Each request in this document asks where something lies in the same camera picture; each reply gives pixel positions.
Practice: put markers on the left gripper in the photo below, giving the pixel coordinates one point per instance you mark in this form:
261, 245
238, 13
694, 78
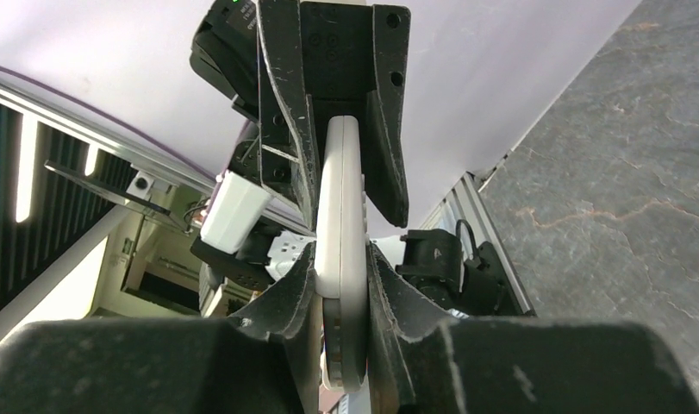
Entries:
312, 53

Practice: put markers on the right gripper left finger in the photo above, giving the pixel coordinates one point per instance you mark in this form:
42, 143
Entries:
263, 358

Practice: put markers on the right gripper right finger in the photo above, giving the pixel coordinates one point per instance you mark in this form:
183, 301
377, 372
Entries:
422, 359

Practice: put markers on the white remote control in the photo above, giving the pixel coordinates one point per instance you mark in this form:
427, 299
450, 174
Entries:
340, 258

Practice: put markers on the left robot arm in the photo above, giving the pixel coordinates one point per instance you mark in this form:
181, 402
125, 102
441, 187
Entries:
225, 53

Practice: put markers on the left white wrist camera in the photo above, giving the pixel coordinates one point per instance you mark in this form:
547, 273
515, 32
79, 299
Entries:
233, 211

